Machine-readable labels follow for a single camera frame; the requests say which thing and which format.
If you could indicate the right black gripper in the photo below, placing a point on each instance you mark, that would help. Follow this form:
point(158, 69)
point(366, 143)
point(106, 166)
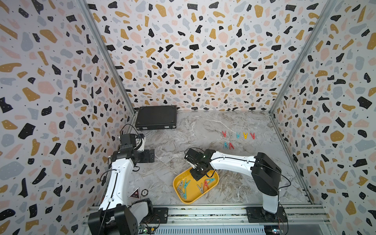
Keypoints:
point(195, 177)

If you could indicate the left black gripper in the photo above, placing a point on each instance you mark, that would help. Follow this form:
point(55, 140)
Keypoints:
point(145, 158)

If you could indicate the yellow plastic storage box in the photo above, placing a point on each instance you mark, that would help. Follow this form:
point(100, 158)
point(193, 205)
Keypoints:
point(192, 193)

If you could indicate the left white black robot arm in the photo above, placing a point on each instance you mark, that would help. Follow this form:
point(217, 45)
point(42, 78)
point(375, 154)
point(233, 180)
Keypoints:
point(115, 216)

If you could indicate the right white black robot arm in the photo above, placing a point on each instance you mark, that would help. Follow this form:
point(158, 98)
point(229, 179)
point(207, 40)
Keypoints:
point(265, 173)

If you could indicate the grey clothespin in box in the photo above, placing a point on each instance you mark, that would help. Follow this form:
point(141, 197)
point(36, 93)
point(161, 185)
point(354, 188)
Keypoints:
point(201, 188)

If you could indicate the round black sticker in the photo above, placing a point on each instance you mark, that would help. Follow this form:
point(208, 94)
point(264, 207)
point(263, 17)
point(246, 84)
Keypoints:
point(144, 192)

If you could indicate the black flat case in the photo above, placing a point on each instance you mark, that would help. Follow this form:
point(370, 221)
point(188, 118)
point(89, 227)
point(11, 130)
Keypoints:
point(156, 117)

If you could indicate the triangular warning sticker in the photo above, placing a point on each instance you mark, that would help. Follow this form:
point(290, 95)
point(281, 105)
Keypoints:
point(135, 194)

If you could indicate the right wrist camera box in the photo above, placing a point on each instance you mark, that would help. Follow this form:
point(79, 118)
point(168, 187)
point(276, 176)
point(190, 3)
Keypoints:
point(199, 159)

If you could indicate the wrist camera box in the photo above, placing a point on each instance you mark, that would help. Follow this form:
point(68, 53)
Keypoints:
point(199, 159)
point(140, 142)

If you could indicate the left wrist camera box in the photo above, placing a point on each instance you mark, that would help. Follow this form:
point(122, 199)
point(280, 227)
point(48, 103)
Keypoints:
point(140, 142)

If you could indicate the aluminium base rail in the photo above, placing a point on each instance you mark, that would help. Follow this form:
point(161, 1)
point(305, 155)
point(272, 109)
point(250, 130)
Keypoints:
point(302, 219)

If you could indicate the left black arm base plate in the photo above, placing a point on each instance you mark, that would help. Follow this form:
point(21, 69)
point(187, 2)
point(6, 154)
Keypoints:
point(158, 216)

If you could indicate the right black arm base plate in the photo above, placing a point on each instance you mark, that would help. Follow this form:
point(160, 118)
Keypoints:
point(259, 215)

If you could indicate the left aluminium corner post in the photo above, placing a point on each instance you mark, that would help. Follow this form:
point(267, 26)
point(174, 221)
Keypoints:
point(83, 6)

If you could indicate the aluminium corner post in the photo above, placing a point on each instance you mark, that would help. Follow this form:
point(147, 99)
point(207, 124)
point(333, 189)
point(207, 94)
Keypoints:
point(83, 6)
point(329, 6)

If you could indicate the right aluminium corner post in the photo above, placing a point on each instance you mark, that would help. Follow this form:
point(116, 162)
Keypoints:
point(329, 6)

